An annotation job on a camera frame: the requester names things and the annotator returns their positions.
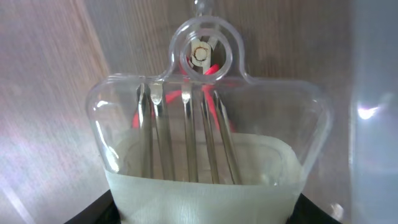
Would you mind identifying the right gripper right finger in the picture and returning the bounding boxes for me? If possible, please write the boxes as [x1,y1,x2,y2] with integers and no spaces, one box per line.
[286,194,341,224]

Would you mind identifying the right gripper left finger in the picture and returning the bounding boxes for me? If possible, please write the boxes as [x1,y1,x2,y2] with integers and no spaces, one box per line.
[65,190,121,224]

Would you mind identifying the red handled cutting pliers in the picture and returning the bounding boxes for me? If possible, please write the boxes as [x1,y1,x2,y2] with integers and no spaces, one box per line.
[131,37,235,131]

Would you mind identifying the clear plastic storage container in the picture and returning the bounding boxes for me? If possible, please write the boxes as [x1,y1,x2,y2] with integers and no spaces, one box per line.
[1,1,397,223]

